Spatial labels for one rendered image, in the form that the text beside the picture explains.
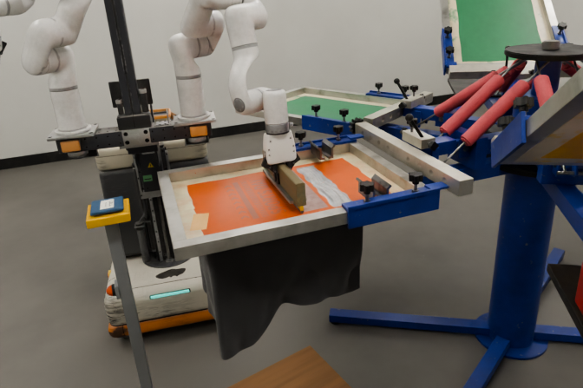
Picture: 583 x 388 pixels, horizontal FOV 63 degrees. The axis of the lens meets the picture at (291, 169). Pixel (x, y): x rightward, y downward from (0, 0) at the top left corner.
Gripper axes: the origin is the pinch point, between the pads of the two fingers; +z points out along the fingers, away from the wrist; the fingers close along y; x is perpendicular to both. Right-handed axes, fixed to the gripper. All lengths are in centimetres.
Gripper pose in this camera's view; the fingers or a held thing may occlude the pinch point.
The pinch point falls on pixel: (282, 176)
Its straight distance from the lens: 156.7
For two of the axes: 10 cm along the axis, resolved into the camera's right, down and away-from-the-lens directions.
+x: 3.3, 2.6, -9.1
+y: -9.4, 1.8, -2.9
